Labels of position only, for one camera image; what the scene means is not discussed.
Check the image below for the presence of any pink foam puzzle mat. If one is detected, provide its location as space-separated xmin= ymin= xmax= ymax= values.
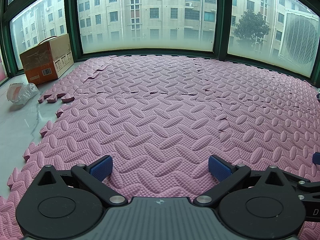
xmin=0 ymin=54 xmax=320 ymax=240

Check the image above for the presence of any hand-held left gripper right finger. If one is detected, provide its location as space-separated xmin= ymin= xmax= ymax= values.
xmin=193 ymin=155 xmax=284 ymax=207

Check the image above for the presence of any brown cardboard box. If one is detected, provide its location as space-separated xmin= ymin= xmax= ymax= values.
xmin=19 ymin=33 xmax=75 ymax=85

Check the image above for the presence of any clear plastic bag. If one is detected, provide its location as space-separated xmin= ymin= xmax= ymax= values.
xmin=6 ymin=82 xmax=40 ymax=106

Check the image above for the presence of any dark green window frame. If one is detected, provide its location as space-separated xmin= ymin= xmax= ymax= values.
xmin=0 ymin=0 xmax=320 ymax=85

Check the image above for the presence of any white louvred grille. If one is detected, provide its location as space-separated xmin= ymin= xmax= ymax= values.
xmin=278 ymin=8 xmax=320 ymax=70

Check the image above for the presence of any beige apartment building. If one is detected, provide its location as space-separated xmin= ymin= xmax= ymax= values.
xmin=11 ymin=0 xmax=313 ymax=63

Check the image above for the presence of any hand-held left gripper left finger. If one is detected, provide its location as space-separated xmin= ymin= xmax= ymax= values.
xmin=37 ymin=155 xmax=128 ymax=207

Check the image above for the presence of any pink patterned curtain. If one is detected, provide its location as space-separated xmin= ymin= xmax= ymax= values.
xmin=0 ymin=57 xmax=8 ymax=83

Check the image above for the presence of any green tree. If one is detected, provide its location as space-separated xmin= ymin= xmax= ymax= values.
xmin=232 ymin=10 xmax=272 ymax=48

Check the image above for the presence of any loose pink foam strip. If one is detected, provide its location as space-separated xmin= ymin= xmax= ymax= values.
xmin=38 ymin=90 xmax=76 ymax=104

